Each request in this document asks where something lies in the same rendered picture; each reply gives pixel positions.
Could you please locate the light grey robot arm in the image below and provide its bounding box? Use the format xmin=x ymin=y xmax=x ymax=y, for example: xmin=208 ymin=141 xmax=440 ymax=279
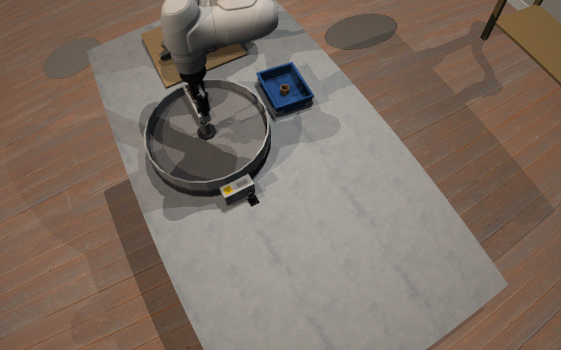
xmin=158 ymin=0 xmax=278 ymax=74

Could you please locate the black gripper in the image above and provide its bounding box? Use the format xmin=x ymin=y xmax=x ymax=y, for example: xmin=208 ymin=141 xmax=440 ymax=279
xmin=180 ymin=66 xmax=211 ymax=124

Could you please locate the blue crate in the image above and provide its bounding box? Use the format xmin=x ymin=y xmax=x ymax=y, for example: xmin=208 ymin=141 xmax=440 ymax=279
xmin=257 ymin=62 xmax=314 ymax=117

